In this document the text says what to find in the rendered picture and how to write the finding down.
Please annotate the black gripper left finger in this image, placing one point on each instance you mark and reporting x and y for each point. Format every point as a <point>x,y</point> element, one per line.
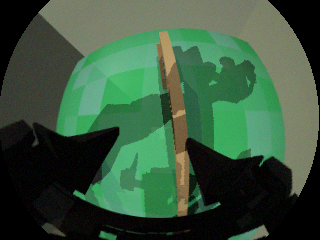
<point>80,156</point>

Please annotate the brown wooden rail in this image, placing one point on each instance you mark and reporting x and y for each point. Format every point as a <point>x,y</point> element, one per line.
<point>179,124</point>

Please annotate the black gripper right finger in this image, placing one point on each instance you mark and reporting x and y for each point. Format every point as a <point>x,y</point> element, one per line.
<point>216,173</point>

